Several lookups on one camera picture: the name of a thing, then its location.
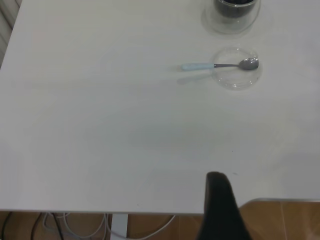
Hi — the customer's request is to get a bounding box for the double-walled clear glass cup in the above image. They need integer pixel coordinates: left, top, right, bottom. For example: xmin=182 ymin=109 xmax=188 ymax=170
xmin=201 ymin=0 xmax=261 ymax=35

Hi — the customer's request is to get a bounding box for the clear round glass saucer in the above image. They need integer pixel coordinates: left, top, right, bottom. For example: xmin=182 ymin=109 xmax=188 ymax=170
xmin=211 ymin=46 xmax=262 ymax=91

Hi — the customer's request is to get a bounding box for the black cable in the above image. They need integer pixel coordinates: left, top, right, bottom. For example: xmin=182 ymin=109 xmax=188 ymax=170
xmin=0 ymin=211 xmax=14 ymax=240
xmin=30 ymin=212 xmax=45 ymax=240
xmin=50 ymin=212 xmax=65 ymax=240

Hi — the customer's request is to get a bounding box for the dark coffee beans pile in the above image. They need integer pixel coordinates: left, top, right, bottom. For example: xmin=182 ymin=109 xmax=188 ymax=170
xmin=214 ymin=0 xmax=258 ymax=19

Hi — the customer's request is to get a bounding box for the white table leg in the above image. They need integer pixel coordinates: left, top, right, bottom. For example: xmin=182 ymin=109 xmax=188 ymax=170
xmin=111 ymin=213 xmax=130 ymax=238

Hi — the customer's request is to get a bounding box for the metal spoon light blue handle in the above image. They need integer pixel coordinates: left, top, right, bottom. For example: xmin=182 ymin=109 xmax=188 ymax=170
xmin=180 ymin=57 xmax=260 ymax=72

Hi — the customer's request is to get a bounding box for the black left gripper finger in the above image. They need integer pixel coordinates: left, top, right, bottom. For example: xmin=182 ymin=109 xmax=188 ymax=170
xmin=196 ymin=171 xmax=256 ymax=240

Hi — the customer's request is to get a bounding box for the white cable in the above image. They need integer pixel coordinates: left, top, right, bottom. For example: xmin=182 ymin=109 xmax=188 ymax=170
xmin=42 ymin=212 xmax=177 ymax=240

